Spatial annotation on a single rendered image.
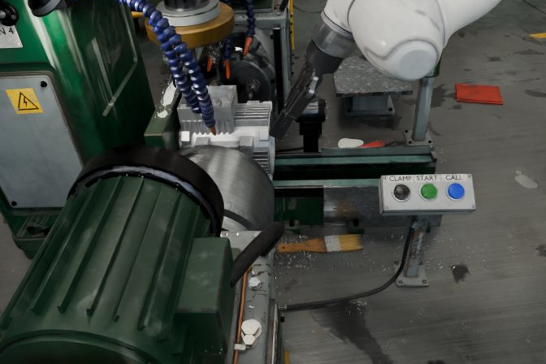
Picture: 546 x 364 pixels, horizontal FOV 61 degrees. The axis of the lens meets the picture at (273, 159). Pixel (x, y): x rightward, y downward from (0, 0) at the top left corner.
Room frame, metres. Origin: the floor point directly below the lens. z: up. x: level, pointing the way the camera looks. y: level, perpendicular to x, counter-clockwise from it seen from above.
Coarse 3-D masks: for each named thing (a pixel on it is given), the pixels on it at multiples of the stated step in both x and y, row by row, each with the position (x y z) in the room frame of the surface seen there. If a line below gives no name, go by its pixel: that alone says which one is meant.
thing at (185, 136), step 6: (264, 102) 0.98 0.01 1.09; (270, 102) 0.98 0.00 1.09; (180, 132) 0.88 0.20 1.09; (186, 132) 0.88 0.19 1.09; (258, 132) 0.86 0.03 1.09; (264, 132) 0.86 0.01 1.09; (180, 138) 0.87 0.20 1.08; (186, 138) 0.87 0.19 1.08; (258, 138) 0.85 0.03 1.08; (264, 138) 0.85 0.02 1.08
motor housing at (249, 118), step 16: (240, 112) 0.92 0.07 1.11; (256, 112) 0.92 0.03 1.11; (272, 112) 0.98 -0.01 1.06; (240, 128) 0.89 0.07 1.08; (256, 128) 0.88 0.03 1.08; (192, 144) 0.88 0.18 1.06; (224, 144) 0.86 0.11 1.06; (256, 144) 0.86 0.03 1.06; (272, 144) 0.98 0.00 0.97; (256, 160) 0.84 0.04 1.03; (272, 160) 0.94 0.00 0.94
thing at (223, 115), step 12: (216, 96) 0.98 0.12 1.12; (228, 96) 0.96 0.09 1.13; (180, 108) 0.89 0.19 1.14; (216, 108) 0.89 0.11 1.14; (228, 108) 0.88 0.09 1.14; (180, 120) 0.89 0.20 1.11; (192, 120) 0.89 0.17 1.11; (216, 120) 0.88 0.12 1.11; (228, 120) 0.88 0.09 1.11; (192, 132) 0.89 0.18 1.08; (204, 132) 0.89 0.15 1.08; (216, 132) 0.89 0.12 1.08; (228, 132) 0.88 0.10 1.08
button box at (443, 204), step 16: (384, 176) 0.68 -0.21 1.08; (400, 176) 0.68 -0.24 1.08; (416, 176) 0.68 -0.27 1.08; (432, 176) 0.67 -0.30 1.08; (448, 176) 0.67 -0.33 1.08; (464, 176) 0.67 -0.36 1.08; (384, 192) 0.66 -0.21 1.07; (416, 192) 0.65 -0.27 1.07; (384, 208) 0.63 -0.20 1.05; (400, 208) 0.63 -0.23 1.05; (416, 208) 0.63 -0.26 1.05; (432, 208) 0.62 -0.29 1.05; (448, 208) 0.62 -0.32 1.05; (464, 208) 0.62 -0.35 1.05
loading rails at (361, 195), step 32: (288, 160) 0.97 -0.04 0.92; (320, 160) 0.96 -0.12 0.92; (352, 160) 0.95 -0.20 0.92; (384, 160) 0.94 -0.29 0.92; (416, 160) 0.93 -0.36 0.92; (288, 192) 0.85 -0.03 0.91; (320, 192) 0.84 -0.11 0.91; (352, 192) 0.83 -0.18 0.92; (288, 224) 0.83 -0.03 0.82; (320, 224) 0.84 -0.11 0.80; (352, 224) 0.82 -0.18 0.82; (384, 224) 0.82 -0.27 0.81
